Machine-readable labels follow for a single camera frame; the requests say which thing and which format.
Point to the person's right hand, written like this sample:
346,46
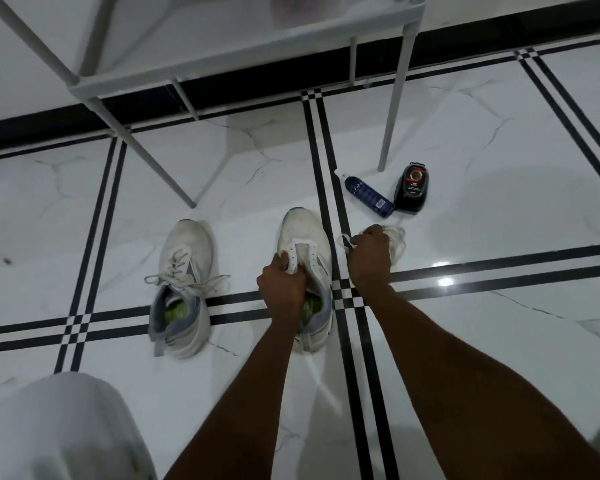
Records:
370,259

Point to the person's left hand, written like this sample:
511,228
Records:
280,294

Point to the white shoelace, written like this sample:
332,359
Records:
180,274
397,244

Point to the white sneaker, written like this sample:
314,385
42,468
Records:
302,224
190,239

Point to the person's right forearm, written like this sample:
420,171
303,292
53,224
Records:
470,389

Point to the person's left forearm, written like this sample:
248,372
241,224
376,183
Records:
240,409

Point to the black shoe polish container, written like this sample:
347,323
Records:
411,189

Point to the grey metal shelf rack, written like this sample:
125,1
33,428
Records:
230,49

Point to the dark blue spray bottle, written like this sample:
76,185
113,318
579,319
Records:
370,194

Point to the white shorts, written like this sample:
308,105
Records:
55,429

